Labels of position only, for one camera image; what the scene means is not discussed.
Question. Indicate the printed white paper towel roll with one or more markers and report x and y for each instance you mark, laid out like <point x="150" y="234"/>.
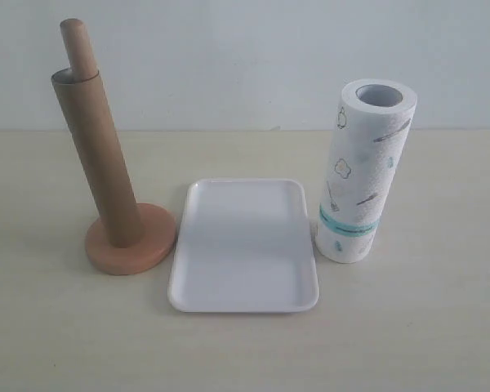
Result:
<point x="373" y="119"/>

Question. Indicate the brown cardboard tube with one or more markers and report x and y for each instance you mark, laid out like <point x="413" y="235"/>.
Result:
<point x="86" y="110"/>

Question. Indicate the wooden paper towel holder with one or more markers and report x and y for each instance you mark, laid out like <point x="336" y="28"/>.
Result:
<point x="159" y="226"/>

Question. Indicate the white rectangular plastic tray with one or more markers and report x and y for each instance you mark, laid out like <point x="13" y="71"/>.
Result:
<point x="245" y="247"/>

